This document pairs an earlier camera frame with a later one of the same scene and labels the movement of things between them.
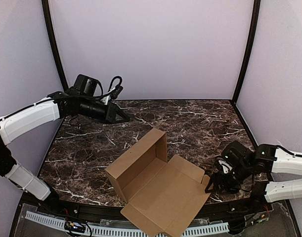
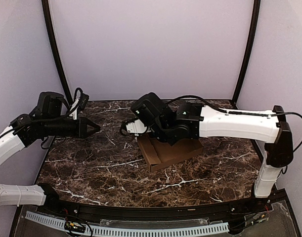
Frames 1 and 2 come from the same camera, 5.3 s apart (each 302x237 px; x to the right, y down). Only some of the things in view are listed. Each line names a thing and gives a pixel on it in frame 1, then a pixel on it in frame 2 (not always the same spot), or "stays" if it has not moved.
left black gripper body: (110, 112) to (81, 127)
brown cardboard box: (161, 195) to (155, 152)
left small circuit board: (74, 226) stays
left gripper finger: (122, 114) to (97, 127)
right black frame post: (256, 14) stays
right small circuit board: (251, 219) stays
